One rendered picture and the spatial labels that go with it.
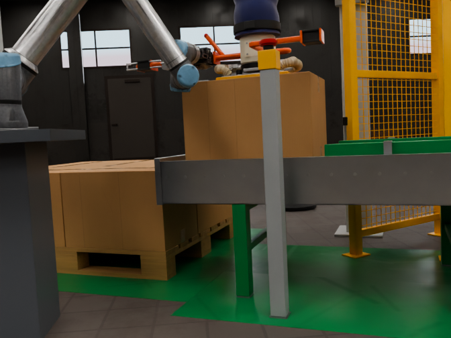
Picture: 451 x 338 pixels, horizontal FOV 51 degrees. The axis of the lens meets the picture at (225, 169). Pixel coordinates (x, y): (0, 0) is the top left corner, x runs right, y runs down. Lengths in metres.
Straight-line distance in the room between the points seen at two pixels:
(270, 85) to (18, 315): 1.21
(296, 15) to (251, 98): 9.92
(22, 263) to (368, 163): 1.31
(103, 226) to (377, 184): 1.38
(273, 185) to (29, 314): 0.98
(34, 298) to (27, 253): 0.16
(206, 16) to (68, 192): 9.44
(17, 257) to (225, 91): 1.09
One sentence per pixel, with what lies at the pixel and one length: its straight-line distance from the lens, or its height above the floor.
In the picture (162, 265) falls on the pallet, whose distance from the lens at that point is 2.40.
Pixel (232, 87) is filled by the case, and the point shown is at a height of 0.91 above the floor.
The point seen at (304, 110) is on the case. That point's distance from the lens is 2.06.
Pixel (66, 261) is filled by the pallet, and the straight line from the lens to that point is 2.72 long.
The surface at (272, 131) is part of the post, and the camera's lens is 1.75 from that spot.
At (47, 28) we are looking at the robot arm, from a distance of 2.06.
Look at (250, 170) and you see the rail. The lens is 1.97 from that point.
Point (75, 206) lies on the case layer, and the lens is 2.61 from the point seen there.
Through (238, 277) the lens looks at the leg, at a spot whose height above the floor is 0.09.
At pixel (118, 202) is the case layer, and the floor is 0.38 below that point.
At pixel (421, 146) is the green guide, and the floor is 0.62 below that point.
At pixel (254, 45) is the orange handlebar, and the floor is 1.07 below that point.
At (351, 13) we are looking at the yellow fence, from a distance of 2.70.
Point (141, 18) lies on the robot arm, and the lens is 1.96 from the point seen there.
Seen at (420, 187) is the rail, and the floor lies 0.47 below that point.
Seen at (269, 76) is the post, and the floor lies 0.91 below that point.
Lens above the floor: 0.71
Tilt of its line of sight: 4 degrees down
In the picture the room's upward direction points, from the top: 3 degrees counter-clockwise
